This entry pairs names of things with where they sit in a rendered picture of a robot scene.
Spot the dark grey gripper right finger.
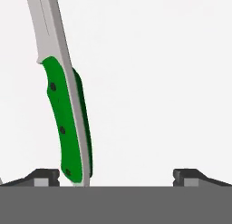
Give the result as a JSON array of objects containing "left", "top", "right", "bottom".
[{"left": 172, "top": 168, "right": 232, "bottom": 188}]

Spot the green-handled knife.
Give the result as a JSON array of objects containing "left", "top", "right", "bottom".
[{"left": 24, "top": 0, "right": 94, "bottom": 188}]

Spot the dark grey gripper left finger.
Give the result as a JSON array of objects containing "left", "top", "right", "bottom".
[{"left": 0, "top": 168, "right": 61, "bottom": 188}]

